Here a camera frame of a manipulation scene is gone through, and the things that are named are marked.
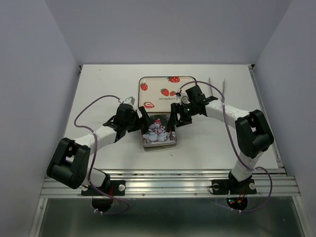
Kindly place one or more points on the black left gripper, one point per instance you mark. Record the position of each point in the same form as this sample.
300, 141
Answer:
145, 119

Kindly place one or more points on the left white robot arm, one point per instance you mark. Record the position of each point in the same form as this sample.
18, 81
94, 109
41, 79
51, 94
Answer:
69, 163

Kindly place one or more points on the strawberry print tray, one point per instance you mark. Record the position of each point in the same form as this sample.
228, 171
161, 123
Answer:
156, 94

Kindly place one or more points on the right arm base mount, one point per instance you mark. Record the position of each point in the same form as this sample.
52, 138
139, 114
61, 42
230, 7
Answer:
234, 191

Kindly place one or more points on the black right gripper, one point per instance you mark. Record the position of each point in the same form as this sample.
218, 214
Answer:
182, 120

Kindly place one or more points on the square gold cookie tin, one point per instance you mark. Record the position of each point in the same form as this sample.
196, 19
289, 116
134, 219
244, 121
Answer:
160, 147

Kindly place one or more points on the aluminium front frame rails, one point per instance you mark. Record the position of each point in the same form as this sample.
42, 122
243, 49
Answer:
195, 183

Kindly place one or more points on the metal tongs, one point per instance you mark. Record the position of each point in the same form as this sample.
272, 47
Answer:
220, 85

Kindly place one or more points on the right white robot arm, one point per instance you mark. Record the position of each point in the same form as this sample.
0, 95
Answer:
249, 134

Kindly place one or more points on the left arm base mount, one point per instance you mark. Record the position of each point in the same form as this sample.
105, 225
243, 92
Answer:
106, 194

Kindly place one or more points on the gold tin lid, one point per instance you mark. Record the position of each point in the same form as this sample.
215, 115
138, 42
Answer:
159, 130

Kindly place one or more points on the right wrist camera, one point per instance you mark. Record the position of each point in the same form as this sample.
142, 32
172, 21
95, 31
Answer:
184, 100

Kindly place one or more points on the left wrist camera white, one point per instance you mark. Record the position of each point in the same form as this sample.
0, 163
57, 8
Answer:
130, 101

